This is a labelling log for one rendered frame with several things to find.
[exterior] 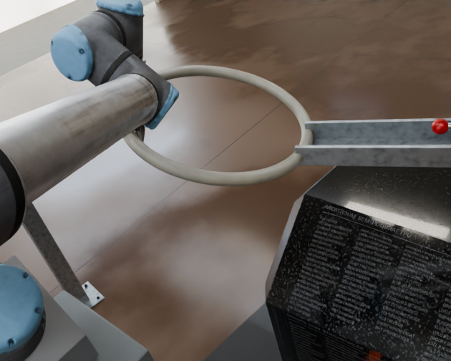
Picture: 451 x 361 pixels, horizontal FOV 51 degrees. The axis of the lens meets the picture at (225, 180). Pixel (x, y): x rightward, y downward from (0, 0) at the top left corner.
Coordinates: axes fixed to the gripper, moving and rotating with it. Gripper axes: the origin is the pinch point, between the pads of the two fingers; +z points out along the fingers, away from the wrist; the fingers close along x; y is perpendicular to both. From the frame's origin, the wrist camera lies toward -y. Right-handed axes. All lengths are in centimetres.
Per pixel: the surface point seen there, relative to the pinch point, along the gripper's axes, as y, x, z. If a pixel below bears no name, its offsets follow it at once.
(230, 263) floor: -56, 56, 125
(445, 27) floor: -276, 300, 84
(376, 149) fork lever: 24, 53, -15
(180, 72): -21.1, 16.2, -7.8
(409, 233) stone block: 26, 70, 11
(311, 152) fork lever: 17.3, 41.6, -9.3
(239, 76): -19.8, 32.9, -7.6
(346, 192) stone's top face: 4, 64, 17
